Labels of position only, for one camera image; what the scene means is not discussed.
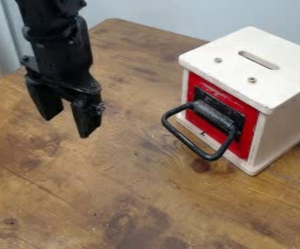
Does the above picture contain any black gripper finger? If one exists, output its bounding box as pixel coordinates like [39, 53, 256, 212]
[71, 94, 105, 138]

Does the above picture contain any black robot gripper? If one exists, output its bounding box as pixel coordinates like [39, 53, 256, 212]
[16, 0, 102, 121]

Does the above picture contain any red drawer front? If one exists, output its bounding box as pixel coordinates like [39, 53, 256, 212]
[185, 73, 260, 160]

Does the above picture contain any white wooden drawer box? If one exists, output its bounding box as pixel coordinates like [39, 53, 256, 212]
[178, 26, 300, 176]

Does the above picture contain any black metal drawer handle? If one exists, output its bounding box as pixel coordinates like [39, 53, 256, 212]
[161, 100, 238, 162]

